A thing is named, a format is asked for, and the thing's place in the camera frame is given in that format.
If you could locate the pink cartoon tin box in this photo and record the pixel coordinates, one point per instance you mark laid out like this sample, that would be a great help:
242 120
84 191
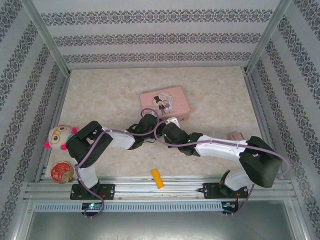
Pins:
180 100

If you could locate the aluminium frame post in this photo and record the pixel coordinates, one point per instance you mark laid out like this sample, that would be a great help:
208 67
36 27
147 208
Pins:
266 37
47 37

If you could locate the yellow rectangular block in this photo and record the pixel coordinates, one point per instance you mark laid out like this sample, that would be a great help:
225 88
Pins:
157 178

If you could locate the round red and gold tin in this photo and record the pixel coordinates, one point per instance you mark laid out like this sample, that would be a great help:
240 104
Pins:
61 172

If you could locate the white plush doll with glasses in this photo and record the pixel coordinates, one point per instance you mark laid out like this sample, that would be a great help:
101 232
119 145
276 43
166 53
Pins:
57 137

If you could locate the aluminium mounting rail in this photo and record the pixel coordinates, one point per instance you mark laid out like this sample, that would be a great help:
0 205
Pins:
175 190

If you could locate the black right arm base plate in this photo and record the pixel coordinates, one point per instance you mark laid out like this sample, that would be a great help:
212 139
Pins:
211 191

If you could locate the grey metal shelf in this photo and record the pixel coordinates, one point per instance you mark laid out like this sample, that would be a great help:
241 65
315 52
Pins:
162 226

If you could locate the small pink plastic toy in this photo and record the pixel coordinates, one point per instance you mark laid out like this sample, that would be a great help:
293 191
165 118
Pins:
236 136

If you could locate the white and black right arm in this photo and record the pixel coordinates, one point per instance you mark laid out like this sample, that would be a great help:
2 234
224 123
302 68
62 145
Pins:
260 167

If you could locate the aluminium side rail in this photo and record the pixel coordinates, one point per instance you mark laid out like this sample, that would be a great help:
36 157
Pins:
265 120
53 120

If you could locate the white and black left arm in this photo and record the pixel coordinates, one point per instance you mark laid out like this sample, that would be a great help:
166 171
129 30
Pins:
122 141

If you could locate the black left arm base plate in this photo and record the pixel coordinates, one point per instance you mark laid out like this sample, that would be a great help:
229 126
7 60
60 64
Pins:
107 191

